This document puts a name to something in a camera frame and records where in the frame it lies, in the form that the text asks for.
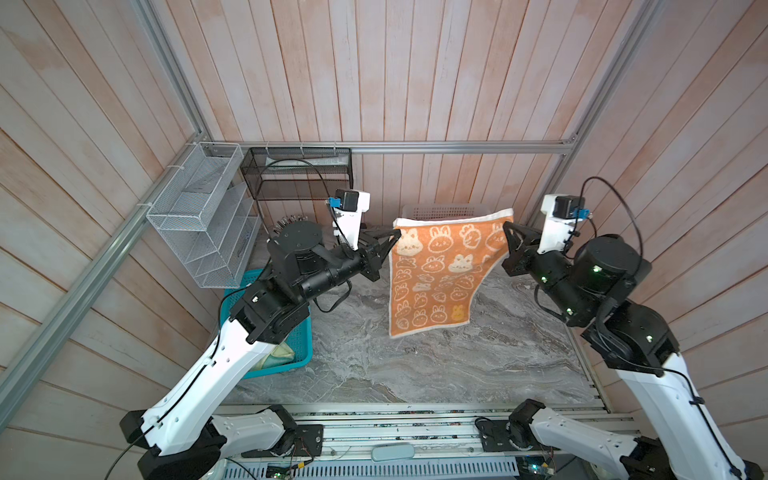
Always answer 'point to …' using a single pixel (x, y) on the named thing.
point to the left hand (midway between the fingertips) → (399, 242)
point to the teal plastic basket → (301, 338)
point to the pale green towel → (281, 354)
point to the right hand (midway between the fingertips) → (504, 225)
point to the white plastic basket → (432, 210)
